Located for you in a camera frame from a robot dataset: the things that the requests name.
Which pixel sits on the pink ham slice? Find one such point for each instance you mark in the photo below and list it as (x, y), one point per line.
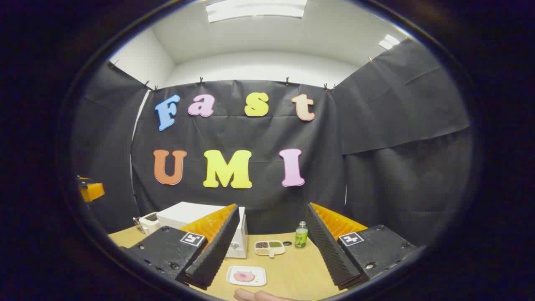
(244, 276)

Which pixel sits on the divided white bean tray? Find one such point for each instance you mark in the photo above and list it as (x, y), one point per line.
(269, 247)

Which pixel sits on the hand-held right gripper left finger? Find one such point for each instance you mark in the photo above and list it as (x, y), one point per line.
(217, 251)

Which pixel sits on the white square plate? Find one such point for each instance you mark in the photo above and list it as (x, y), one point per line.
(259, 278)

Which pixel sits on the small ceiling light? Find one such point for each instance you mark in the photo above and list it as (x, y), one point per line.
(389, 42)

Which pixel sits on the long ceiling light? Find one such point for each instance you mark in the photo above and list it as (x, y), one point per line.
(255, 9)

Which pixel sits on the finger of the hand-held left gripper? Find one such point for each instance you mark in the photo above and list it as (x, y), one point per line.
(92, 191)

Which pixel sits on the green drink bottle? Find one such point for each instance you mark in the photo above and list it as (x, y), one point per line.
(301, 238)

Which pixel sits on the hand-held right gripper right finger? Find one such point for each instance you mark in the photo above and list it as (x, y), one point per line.
(330, 251)

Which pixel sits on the white microwave oven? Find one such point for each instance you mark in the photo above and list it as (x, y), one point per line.
(188, 213)

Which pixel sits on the small white appliance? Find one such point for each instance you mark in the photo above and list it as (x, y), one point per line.
(148, 221)

